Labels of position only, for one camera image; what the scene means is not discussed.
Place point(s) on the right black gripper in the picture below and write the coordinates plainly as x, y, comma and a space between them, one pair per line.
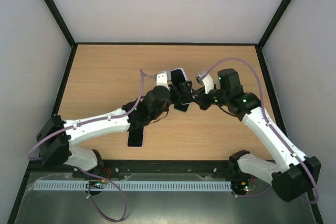
202, 99

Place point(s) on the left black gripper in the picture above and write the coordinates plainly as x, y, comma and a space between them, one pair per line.
186, 96

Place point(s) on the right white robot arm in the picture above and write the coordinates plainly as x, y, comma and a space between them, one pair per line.
292, 173

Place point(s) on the black aluminium frame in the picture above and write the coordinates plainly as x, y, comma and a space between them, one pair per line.
258, 47

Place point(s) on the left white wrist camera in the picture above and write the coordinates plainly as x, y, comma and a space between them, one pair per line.
163, 78

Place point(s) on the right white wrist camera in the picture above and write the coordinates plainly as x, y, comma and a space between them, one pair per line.
206, 80

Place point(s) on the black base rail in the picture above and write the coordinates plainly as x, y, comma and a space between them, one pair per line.
215, 169

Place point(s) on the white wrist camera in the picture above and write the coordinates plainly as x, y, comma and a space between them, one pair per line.
163, 78
206, 80

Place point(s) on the grey slotted cable duct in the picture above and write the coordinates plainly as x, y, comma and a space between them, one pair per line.
78, 185

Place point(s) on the phone in pink case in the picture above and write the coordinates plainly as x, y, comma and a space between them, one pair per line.
135, 138

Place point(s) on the teal phone black screen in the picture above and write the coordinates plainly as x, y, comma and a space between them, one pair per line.
181, 107

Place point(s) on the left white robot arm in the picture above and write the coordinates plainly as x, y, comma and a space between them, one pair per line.
58, 141

